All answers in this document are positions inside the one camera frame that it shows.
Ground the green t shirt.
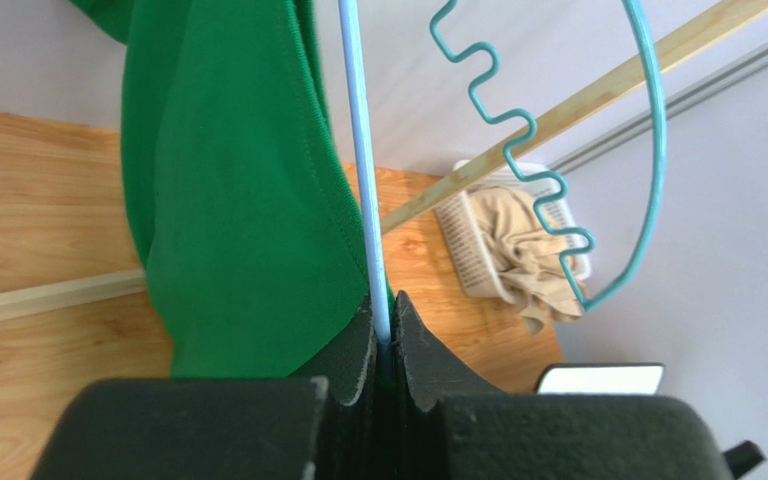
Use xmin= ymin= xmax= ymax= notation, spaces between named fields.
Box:
xmin=78 ymin=1 xmax=370 ymax=379

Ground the beige t shirt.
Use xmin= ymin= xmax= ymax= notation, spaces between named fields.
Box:
xmin=468 ymin=185 xmax=583 ymax=334

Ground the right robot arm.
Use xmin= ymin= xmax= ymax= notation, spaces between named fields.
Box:
xmin=722 ymin=440 xmax=767 ymax=480

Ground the blue wire hanger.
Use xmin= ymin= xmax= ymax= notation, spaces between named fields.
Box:
xmin=338 ymin=0 xmax=392 ymax=348

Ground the white plastic basket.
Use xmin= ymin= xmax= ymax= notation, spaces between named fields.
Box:
xmin=435 ymin=167 xmax=592 ymax=304

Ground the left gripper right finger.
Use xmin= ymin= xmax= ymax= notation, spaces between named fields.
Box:
xmin=393 ymin=292 xmax=732 ymax=479

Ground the white whiteboard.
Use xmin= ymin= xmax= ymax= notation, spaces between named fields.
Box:
xmin=535 ymin=363 xmax=665 ymax=395

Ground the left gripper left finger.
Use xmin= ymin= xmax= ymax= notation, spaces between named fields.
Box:
xmin=32 ymin=302 xmax=377 ymax=479

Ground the wooden clothes rack frame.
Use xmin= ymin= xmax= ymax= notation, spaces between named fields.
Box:
xmin=0 ymin=0 xmax=768 ymax=321

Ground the light blue hanger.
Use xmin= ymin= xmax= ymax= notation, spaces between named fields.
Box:
xmin=429 ymin=0 xmax=669 ymax=315

